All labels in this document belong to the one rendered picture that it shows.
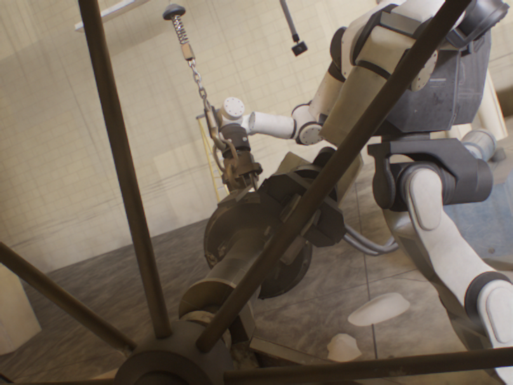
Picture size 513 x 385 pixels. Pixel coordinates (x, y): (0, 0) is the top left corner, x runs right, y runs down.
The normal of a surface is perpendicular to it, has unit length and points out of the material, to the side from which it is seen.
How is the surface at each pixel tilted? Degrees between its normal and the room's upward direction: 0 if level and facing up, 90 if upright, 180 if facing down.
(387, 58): 87
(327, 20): 90
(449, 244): 111
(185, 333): 32
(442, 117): 123
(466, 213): 90
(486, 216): 90
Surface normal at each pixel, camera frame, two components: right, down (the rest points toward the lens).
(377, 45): -0.26, -0.40
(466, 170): 0.19, 0.06
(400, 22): -0.65, 0.53
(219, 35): -0.18, 0.20
